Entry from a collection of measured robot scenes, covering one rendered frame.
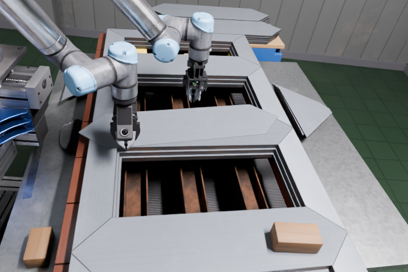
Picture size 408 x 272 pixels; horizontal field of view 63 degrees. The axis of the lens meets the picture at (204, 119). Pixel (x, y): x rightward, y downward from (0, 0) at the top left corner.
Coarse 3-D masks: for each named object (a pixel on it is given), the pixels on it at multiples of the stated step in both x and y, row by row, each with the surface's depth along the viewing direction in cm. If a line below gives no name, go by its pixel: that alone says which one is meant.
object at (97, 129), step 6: (96, 120) 117; (102, 120) 118; (90, 126) 115; (96, 126) 115; (102, 126) 115; (90, 132) 112; (96, 132) 113; (102, 132) 113; (90, 138) 110; (96, 138) 111; (102, 138) 111; (102, 144) 109
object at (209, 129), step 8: (200, 112) 128; (208, 112) 129; (200, 120) 124; (208, 120) 125; (216, 120) 126; (200, 128) 121; (208, 128) 122; (216, 128) 122; (208, 136) 118; (216, 136) 119
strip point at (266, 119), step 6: (252, 108) 134; (258, 108) 135; (258, 114) 132; (264, 114) 132; (270, 114) 132; (258, 120) 129; (264, 120) 129; (270, 120) 129; (264, 126) 126; (270, 126) 127
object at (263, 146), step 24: (144, 48) 171; (216, 48) 178; (168, 144) 113; (192, 144) 114; (216, 144) 116; (240, 144) 117; (264, 144) 119; (120, 168) 107; (288, 168) 111; (288, 192) 108
